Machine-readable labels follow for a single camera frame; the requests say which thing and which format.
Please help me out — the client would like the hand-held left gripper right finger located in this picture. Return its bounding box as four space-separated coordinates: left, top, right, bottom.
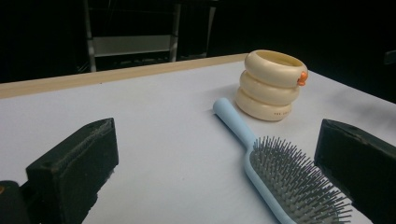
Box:
313 118 396 224

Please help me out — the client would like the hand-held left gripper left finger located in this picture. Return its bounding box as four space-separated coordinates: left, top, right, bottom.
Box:
25 117 120 224

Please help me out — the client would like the cream ribbed cup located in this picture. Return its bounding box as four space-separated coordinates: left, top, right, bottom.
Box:
234 49 309 122

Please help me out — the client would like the light blue hairbrush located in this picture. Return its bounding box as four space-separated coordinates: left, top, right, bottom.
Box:
212 97 354 224

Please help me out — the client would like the wooden board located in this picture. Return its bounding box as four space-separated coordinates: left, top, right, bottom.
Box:
0 52 250 100

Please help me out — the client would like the grey metal stand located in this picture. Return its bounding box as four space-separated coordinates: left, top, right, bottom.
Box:
82 0 218 73

